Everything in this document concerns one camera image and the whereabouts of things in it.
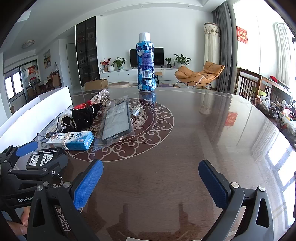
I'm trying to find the large leafy potted plant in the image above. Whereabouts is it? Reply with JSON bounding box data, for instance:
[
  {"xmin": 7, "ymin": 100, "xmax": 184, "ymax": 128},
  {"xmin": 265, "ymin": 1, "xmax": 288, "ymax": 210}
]
[{"xmin": 173, "ymin": 54, "xmax": 192, "ymax": 69}]

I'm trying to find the silver glitter bow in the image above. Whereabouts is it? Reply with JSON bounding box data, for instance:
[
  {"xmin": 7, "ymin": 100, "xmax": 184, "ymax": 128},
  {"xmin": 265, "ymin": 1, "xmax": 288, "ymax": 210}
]
[{"xmin": 90, "ymin": 89, "xmax": 109, "ymax": 103}]

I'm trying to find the covered standing air conditioner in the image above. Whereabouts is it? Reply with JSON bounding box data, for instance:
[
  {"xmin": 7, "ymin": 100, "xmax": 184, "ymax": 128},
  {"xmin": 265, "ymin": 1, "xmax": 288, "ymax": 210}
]
[{"xmin": 203, "ymin": 22, "xmax": 221, "ymax": 91}]

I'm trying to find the wooden dining table set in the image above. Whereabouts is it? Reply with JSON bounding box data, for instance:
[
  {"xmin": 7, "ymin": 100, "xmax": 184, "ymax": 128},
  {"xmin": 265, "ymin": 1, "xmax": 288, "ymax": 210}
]
[{"xmin": 25, "ymin": 70, "xmax": 63, "ymax": 98}]

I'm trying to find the white door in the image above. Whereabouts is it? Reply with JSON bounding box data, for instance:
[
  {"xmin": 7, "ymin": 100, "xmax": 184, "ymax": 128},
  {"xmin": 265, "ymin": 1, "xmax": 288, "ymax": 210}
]
[{"xmin": 66, "ymin": 43, "xmax": 78, "ymax": 88}]

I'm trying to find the round beige floor cushion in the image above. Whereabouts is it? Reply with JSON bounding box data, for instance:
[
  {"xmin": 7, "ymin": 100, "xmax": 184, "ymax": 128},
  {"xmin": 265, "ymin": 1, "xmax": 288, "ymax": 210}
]
[{"xmin": 107, "ymin": 81, "xmax": 130, "ymax": 88}]

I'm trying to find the framed landscape painting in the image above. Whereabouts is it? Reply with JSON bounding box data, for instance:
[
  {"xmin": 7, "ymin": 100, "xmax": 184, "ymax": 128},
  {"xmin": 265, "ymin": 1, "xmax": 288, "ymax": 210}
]
[{"xmin": 43, "ymin": 49, "xmax": 51, "ymax": 69}]

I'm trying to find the cardboard box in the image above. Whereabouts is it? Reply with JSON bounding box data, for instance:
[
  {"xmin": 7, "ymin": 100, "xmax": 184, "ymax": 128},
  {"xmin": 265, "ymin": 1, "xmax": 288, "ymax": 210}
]
[{"xmin": 84, "ymin": 78, "xmax": 108, "ymax": 91}]

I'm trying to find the white sheer curtain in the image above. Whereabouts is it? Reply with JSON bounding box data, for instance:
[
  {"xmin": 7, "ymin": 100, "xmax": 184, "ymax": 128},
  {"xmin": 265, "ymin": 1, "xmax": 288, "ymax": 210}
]
[{"xmin": 273, "ymin": 23, "xmax": 293, "ymax": 91}]

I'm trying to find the person's left hand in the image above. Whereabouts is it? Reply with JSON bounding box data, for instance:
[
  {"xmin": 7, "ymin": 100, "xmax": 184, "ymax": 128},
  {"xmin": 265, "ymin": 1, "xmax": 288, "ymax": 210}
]
[{"xmin": 6, "ymin": 206, "xmax": 31, "ymax": 235}]

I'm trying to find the blue camouflage bottle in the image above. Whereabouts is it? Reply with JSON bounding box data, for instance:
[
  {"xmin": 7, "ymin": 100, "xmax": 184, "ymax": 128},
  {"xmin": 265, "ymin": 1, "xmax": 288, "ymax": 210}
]
[{"xmin": 137, "ymin": 32, "xmax": 157, "ymax": 93}]

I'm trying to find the red wall decoration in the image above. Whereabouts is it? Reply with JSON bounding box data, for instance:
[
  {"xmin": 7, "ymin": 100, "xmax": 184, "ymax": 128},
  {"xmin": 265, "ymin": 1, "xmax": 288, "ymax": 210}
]
[{"xmin": 236, "ymin": 26, "xmax": 249, "ymax": 44}]

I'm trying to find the blue and white medicine box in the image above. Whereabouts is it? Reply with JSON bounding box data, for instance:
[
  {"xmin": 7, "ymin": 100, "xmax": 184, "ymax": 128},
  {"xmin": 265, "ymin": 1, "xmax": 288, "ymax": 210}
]
[{"xmin": 63, "ymin": 131, "xmax": 94, "ymax": 151}]

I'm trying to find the large black velvet scrunchie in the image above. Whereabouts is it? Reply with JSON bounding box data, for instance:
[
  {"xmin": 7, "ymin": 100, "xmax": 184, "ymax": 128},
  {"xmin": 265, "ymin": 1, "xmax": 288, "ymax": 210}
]
[{"xmin": 70, "ymin": 103, "xmax": 102, "ymax": 130}]

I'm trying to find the wooden stool with metal legs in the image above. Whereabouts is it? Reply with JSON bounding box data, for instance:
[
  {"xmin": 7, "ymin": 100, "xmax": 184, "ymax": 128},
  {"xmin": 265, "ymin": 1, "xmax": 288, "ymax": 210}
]
[{"xmin": 154, "ymin": 72, "xmax": 164, "ymax": 87}]

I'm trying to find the brown patterned desktop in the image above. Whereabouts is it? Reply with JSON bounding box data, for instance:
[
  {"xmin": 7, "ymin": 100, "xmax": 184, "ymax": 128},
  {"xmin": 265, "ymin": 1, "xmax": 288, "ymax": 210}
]
[{"xmin": 9, "ymin": 87, "xmax": 296, "ymax": 241}]

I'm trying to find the red flower arrangement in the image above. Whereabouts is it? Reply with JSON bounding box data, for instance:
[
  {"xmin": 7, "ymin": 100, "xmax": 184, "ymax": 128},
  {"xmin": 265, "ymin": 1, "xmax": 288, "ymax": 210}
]
[{"xmin": 100, "ymin": 58, "xmax": 111, "ymax": 73}]

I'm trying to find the gold cosmetic tube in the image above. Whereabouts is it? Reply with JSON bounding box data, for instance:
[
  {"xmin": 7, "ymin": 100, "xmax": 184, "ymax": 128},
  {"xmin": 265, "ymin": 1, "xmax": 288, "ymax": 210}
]
[{"xmin": 129, "ymin": 104, "xmax": 145, "ymax": 124}]

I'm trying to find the grey curtain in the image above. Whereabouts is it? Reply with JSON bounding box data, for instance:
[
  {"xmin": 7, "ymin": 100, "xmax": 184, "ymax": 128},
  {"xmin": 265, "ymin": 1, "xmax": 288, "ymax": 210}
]
[{"xmin": 211, "ymin": 0, "xmax": 238, "ymax": 95}]

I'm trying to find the tall dark display cabinet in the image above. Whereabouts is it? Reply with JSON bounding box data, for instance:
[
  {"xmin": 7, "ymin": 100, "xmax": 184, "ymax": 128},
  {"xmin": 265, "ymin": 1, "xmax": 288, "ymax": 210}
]
[{"xmin": 75, "ymin": 16, "xmax": 100, "ymax": 87}]

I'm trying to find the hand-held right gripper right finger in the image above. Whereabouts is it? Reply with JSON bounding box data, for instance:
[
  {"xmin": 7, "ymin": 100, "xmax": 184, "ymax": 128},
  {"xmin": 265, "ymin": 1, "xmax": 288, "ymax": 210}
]
[{"xmin": 198, "ymin": 159, "xmax": 274, "ymax": 241}]

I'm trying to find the white television console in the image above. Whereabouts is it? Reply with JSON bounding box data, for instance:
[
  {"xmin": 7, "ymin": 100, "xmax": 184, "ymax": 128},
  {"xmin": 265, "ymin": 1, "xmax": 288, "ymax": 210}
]
[{"xmin": 99, "ymin": 68, "xmax": 183, "ymax": 84}]

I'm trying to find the black television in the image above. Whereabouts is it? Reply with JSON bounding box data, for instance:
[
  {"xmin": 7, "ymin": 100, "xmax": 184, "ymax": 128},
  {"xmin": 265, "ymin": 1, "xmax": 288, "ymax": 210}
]
[{"xmin": 129, "ymin": 47, "xmax": 164, "ymax": 68}]

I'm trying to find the wooden slatted chair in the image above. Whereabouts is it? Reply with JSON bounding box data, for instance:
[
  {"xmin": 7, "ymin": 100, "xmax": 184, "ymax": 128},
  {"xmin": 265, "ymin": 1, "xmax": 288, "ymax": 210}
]
[
  {"xmin": 254, "ymin": 75, "xmax": 294, "ymax": 112},
  {"xmin": 234, "ymin": 67, "xmax": 263, "ymax": 102}
]

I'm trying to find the pile of small toys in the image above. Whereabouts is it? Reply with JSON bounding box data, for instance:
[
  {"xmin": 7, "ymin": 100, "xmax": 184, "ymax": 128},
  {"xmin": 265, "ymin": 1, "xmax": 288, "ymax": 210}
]
[{"xmin": 254, "ymin": 96, "xmax": 296, "ymax": 139}]

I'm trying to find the phone case in clear bag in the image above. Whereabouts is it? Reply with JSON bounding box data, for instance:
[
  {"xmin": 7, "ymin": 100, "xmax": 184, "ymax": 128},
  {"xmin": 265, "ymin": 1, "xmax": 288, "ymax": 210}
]
[{"xmin": 94, "ymin": 95, "xmax": 137, "ymax": 151}]

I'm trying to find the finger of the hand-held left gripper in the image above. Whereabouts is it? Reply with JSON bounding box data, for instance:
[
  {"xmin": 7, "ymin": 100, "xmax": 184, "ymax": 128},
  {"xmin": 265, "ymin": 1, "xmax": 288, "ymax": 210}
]
[
  {"xmin": 9, "ymin": 148, "xmax": 69, "ymax": 180},
  {"xmin": 0, "ymin": 141, "xmax": 38, "ymax": 173}
]

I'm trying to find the bushy green potted plant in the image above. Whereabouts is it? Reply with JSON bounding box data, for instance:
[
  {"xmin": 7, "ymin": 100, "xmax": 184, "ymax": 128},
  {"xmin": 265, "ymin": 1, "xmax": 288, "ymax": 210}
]
[{"xmin": 112, "ymin": 57, "xmax": 127, "ymax": 70}]

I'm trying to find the orange lounge chair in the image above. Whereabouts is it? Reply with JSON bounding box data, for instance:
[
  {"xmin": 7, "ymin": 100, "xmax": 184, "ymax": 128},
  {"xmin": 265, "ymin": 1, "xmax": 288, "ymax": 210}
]
[{"xmin": 174, "ymin": 61, "xmax": 225, "ymax": 89}]

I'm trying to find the white board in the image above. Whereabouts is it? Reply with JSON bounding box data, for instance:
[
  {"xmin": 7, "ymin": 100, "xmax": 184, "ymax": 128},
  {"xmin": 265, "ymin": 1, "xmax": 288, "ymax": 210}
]
[{"xmin": 0, "ymin": 86, "xmax": 74, "ymax": 154}]

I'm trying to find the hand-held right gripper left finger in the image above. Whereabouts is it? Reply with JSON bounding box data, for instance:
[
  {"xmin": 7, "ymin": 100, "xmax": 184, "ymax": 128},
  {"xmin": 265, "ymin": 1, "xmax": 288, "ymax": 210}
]
[{"xmin": 27, "ymin": 159, "xmax": 104, "ymax": 241}]

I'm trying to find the small black velvet scrunchie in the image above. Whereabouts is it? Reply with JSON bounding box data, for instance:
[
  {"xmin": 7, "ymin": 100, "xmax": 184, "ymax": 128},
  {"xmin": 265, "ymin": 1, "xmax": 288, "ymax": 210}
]
[{"xmin": 58, "ymin": 116, "xmax": 78, "ymax": 132}]

